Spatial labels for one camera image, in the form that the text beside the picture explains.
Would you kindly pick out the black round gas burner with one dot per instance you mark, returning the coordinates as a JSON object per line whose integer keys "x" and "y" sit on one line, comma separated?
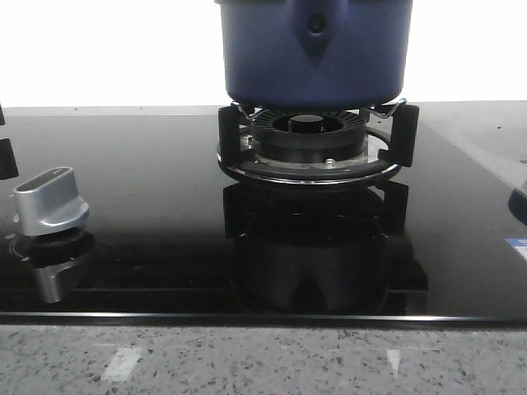
{"x": 311, "y": 137}

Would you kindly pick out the black left pot support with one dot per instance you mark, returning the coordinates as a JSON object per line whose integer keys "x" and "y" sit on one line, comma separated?
{"x": 8, "y": 166}

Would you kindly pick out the dark blue cooking pot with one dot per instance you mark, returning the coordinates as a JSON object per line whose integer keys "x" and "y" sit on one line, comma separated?
{"x": 314, "y": 55}

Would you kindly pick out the silver stove control knob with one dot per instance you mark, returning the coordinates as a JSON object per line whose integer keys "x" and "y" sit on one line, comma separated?
{"x": 49, "y": 217}

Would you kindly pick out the black pot support grate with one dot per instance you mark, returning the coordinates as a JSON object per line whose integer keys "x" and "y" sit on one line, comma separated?
{"x": 390, "y": 141}

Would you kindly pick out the black glass gas cooktop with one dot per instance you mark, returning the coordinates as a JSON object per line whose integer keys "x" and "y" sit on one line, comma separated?
{"x": 177, "y": 242}

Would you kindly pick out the blue white label sticker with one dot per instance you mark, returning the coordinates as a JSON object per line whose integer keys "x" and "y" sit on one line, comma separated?
{"x": 519, "y": 245}

